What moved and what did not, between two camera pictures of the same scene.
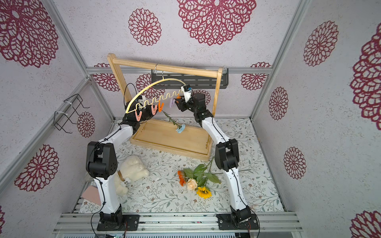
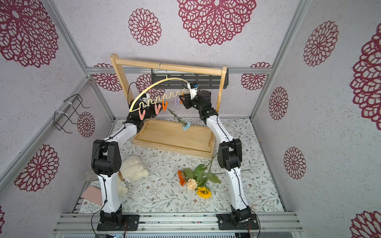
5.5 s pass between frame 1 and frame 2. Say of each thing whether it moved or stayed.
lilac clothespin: moved
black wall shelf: stayed
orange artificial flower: stayed
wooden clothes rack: stayed
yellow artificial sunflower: stayed
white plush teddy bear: stayed
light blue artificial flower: moved
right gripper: moved
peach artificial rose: stayed
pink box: stayed
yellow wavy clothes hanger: moved
